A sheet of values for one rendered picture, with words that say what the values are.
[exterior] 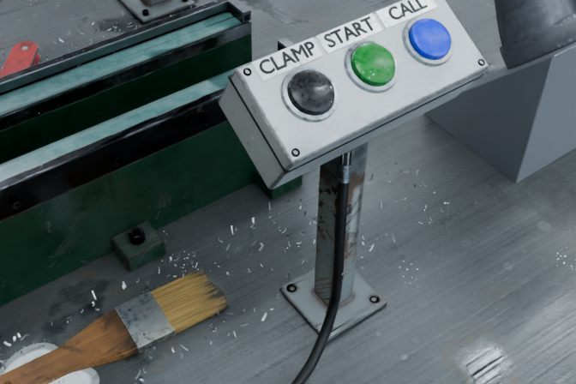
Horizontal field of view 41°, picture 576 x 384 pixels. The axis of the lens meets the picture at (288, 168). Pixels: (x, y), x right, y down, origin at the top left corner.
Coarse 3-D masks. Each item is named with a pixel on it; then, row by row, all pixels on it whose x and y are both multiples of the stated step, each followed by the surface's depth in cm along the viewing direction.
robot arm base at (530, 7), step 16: (496, 0) 82; (512, 0) 79; (528, 0) 77; (544, 0) 76; (560, 0) 76; (496, 16) 84; (512, 16) 79; (528, 16) 77; (544, 16) 76; (560, 16) 76; (512, 32) 79; (528, 32) 77; (544, 32) 76; (560, 32) 75; (512, 48) 80; (528, 48) 78; (544, 48) 76; (560, 48) 76; (512, 64) 81
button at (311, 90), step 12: (300, 72) 47; (312, 72) 47; (288, 84) 47; (300, 84) 47; (312, 84) 47; (324, 84) 47; (300, 96) 47; (312, 96) 47; (324, 96) 47; (300, 108) 47; (312, 108) 47; (324, 108) 47
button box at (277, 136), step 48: (432, 0) 53; (288, 48) 48; (336, 48) 49; (240, 96) 48; (288, 96) 47; (336, 96) 48; (384, 96) 49; (432, 96) 51; (288, 144) 46; (336, 144) 47
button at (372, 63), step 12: (360, 48) 49; (372, 48) 49; (384, 48) 50; (360, 60) 49; (372, 60) 49; (384, 60) 49; (360, 72) 49; (372, 72) 49; (384, 72) 49; (372, 84) 49; (384, 84) 49
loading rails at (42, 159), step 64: (64, 64) 74; (128, 64) 75; (192, 64) 79; (0, 128) 70; (64, 128) 74; (128, 128) 66; (192, 128) 70; (0, 192) 61; (64, 192) 65; (128, 192) 70; (192, 192) 75; (0, 256) 65; (64, 256) 69; (128, 256) 70
